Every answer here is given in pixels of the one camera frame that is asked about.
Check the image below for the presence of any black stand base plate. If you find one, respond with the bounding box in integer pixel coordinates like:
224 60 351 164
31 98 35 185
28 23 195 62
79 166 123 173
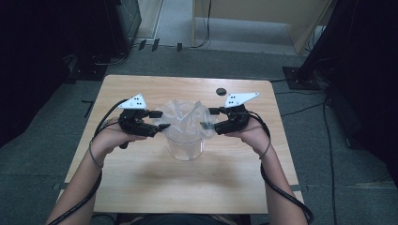
63 54 109 84
282 66 322 92

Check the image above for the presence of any black hanging cable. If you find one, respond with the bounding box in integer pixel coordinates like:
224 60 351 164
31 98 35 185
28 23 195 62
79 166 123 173
190 0 213 50

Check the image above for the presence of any dark band on right wrist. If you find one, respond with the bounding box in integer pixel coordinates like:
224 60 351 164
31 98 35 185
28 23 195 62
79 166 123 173
258 136 272 160

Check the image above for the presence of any grey floor tape strip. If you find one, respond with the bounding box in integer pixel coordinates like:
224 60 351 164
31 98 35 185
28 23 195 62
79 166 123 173
52 182 71 192
289 184 310 193

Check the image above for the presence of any black long floor cable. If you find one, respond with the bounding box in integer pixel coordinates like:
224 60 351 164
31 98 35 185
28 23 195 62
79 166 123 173
322 93 338 225

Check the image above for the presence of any dark curtain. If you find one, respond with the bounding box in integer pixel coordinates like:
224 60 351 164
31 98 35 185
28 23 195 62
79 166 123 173
0 0 109 148
298 0 398 188

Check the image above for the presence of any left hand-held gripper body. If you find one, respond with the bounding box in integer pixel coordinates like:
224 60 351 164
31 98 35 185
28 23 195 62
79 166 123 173
117 93 160 138

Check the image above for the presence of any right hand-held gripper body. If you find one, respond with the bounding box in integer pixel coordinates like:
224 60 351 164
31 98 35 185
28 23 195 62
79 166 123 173
214 92 260 136

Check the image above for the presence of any person's left hand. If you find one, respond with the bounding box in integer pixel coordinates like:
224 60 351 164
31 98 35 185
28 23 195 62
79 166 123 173
90 117 148 160

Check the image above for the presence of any person's dark shirt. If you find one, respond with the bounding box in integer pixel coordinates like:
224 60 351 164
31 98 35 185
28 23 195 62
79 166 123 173
116 213 252 225

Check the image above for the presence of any dark band on left wrist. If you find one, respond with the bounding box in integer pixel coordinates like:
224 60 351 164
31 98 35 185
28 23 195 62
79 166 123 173
88 140 104 170

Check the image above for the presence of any person's right hand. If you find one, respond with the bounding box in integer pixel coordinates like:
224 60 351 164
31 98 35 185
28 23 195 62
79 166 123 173
224 117 271 156

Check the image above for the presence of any black short floor cable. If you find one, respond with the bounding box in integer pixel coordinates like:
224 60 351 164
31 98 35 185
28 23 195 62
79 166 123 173
280 102 325 117

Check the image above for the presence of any light wooden cabinet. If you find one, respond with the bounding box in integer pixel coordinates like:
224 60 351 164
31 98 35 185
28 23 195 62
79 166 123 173
191 0 333 56

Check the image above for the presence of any dark band on wrist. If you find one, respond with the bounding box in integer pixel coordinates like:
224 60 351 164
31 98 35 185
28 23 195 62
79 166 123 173
88 140 104 170
258 136 272 160

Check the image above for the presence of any clear plastic bag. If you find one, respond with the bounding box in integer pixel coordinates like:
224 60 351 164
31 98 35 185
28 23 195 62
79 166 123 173
152 99 221 143

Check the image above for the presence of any right hand-held gripper black cable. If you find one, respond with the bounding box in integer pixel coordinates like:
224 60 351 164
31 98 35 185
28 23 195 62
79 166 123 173
248 112 314 225

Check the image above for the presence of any black looped floor cable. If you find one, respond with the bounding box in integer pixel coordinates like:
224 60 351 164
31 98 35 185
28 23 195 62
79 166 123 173
91 51 130 67

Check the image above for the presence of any hand-held gripper black cable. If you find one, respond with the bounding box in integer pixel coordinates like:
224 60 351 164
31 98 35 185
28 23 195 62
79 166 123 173
46 98 130 225
248 112 314 225

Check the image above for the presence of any left hand-held gripper black cable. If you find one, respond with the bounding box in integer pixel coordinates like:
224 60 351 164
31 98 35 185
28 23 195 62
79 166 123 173
46 98 130 225

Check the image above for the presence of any black equipment cabinet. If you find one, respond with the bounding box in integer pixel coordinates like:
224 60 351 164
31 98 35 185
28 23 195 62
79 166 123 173
102 0 143 58

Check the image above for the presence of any clear plastic round bin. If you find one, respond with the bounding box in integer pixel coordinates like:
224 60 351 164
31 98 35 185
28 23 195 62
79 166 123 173
164 132 207 162

